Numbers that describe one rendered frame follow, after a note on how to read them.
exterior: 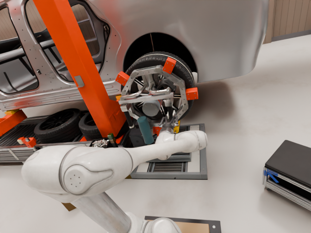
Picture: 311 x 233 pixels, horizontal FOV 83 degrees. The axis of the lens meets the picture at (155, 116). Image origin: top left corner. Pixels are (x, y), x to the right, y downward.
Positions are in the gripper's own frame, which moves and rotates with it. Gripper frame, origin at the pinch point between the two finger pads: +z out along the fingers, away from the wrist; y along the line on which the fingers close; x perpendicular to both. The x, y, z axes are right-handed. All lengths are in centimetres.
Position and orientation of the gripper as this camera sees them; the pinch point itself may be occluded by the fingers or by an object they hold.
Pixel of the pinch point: (171, 114)
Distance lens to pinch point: 127.2
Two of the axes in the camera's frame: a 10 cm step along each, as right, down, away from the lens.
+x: -2.4, -8.3, -5.0
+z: 2.0, -5.5, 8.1
